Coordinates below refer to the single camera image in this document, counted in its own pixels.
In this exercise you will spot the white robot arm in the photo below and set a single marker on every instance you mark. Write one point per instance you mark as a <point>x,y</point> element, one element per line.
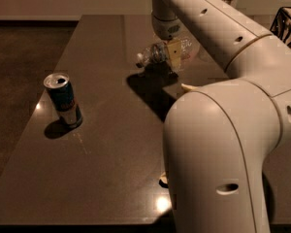
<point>217,136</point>

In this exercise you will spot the black wire basket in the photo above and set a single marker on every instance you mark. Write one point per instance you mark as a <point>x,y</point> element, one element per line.
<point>281,25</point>

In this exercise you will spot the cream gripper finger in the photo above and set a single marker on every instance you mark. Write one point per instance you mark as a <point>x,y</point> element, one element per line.
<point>174,52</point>

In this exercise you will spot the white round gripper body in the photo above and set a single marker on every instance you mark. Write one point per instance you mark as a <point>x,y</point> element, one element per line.
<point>166,29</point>

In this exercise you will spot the blue silver redbull can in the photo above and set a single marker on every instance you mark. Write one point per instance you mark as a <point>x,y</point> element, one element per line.
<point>61,94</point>

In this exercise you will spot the clear plastic water bottle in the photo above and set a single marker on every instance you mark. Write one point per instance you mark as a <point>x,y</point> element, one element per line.
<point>157,52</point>

